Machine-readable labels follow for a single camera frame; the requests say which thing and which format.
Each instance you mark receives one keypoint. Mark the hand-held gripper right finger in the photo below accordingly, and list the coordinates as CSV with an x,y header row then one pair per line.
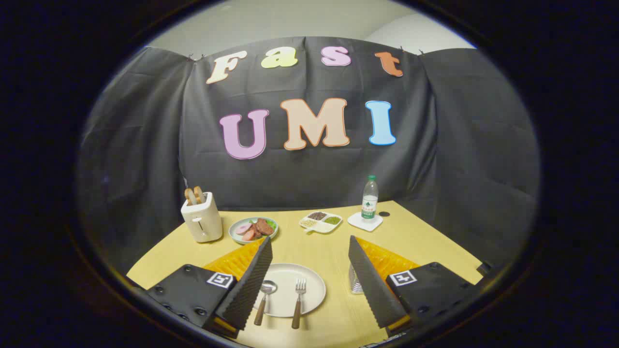
x,y
370,285

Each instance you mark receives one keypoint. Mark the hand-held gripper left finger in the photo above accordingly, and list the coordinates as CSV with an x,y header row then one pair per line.
x,y
247,290

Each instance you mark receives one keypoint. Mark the clear drinking glass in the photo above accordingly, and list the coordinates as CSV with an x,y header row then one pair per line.
x,y
354,282

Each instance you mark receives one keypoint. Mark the white round dinner plate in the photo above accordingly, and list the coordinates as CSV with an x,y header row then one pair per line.
x,y
285,299

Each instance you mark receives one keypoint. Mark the pale green food plate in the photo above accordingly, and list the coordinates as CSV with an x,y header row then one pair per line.
x,y
237,237

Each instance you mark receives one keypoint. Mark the pink ham slice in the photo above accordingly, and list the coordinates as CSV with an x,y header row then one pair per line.
x,y
249,235
243,228

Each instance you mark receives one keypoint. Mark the white square coaster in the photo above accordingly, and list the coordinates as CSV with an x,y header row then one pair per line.
x,y
360,224

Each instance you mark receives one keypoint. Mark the brown meat patty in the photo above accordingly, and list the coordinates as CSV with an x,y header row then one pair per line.
x,y
264,226

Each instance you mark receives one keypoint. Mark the green lettuce leaf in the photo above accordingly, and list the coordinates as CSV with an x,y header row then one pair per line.
x,y
272,224

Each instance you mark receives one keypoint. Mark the white divided dish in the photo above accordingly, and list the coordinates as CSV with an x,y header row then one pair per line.
x,y
321,227

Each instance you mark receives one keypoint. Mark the white toaster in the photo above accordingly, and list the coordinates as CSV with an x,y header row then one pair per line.
x,y
203,222

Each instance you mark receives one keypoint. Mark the clear plastic water bottle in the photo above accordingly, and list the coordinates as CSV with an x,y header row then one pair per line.
x,y
370,200

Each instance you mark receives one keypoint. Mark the toasted bread slice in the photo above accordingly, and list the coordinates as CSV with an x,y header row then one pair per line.
x,y
190,196
199,194

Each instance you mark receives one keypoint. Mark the black backdrop cloth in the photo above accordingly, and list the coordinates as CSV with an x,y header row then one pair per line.
x,y
314,179

